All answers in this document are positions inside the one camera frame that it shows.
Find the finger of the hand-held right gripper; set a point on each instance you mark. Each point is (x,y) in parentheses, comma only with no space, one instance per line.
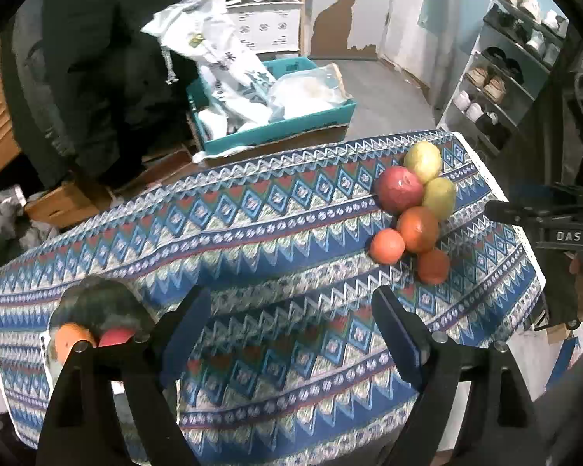
(510,213)
(529,190)

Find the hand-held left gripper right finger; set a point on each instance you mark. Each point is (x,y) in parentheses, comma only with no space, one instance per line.
(402,335)

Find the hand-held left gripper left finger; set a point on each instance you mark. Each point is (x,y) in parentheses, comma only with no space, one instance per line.
(187,330)

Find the yellow-green pear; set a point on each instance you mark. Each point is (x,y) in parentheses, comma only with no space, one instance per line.
(439,199)
(423,160)

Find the red apple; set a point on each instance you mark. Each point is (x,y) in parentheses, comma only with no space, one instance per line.
(397,188)
(116,337)

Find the small orange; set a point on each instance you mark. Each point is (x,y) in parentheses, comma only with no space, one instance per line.
(73,337)
(433,268)
(387,246)

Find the dark bag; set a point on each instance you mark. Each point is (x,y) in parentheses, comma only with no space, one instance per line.
(573,121)

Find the dark bowl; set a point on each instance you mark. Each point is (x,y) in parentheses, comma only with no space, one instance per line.
(102,306)

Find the large orange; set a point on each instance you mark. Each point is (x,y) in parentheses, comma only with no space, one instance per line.
(418,229)

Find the group of shoes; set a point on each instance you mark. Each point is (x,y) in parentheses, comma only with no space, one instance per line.
(495,87)

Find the patterned blue tablecloth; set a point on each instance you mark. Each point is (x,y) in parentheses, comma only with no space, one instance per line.
(272,233)

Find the white shoe rack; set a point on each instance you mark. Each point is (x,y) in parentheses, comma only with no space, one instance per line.
(466,65)

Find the wooden box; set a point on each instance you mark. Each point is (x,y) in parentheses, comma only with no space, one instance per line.
(63,204)

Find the grey cloth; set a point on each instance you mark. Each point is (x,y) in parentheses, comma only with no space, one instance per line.
(5,223)

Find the teal cardboard box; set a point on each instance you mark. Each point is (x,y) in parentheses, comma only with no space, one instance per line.
(282,128)

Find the clear plastic bag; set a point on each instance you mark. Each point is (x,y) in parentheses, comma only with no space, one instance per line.
(306,90)

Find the dark jacket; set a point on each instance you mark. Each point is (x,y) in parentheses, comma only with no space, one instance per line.
(102,82)

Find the white rice bag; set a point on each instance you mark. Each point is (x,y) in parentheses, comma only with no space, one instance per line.
(213,53)

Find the white patterned crate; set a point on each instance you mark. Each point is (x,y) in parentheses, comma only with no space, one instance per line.
(272,26)

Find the wooden shelf frame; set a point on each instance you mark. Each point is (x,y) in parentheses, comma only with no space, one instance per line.
(303,9)

